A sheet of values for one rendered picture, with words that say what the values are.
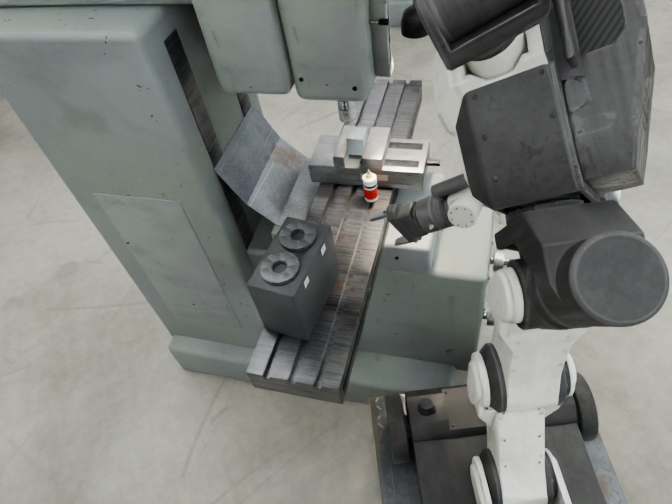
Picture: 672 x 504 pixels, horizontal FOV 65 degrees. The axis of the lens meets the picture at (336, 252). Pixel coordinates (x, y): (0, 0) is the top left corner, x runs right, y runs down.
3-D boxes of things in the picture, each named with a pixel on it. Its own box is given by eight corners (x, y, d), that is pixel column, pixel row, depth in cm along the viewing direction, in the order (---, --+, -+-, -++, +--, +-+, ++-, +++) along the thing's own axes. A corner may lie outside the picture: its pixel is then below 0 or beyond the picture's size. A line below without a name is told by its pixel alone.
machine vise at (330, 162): (430, 157, 166) (430, 128, 157) (423, 190, 156) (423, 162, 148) (323, 151, 174) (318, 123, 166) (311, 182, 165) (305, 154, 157)
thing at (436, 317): (483, 306, 221) (497, 204, 176) (476, 374, 202) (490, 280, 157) (301, 281, 242) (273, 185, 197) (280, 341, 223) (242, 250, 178)
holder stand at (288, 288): (341, 272, 141) (330, 221, 125) (308, 341, 128) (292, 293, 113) (300, 263, 145) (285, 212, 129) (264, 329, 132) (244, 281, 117)
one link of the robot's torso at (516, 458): (565, 516, 126) (586, 373, 100) (481, 526, 127) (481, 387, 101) (542, 460, 139) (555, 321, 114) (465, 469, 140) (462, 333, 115)
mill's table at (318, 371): (422, 98, 199) (422, 80, 193) (343, 404, 125) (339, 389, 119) (363, 96, 206) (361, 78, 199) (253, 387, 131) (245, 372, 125)
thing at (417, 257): (444, 197, 181) (445, 170, 172) (430, 276, 161) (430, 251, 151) (307, 185, 194) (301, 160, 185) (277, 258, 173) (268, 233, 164)
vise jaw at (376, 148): (391, 137, 163) (390, 127, 160) (382, 170, 154) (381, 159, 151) (372, 136, 165) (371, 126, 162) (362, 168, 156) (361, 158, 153)
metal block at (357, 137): (369, 142, 161) (367, 126, 157) (365, 155, 157) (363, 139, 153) (352, 142, 162) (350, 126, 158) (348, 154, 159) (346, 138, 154)
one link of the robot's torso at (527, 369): (566, 413, 111) (645, 309, 73) (482, 423, 112) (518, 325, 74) (544, 347, 120) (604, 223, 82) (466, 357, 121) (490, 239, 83)
